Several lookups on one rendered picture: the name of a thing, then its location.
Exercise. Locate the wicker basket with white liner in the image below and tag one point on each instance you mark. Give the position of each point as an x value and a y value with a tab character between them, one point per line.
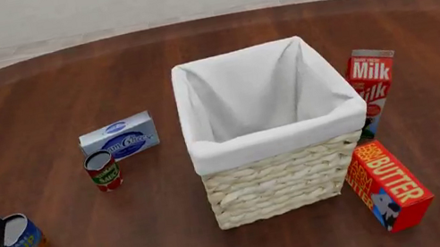
273	168

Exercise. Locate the blue soup can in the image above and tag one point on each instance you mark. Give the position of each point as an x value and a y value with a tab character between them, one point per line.
25	243

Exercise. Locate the red butter box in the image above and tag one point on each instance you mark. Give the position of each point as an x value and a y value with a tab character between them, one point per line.
395	188

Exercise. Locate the red tomato sauce can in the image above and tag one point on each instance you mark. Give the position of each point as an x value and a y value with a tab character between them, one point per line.
106	176

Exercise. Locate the red milk carton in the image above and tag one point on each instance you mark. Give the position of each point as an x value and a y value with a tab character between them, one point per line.
372	83

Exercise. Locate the blue cream cheese box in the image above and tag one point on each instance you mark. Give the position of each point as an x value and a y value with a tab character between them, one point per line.
123	140

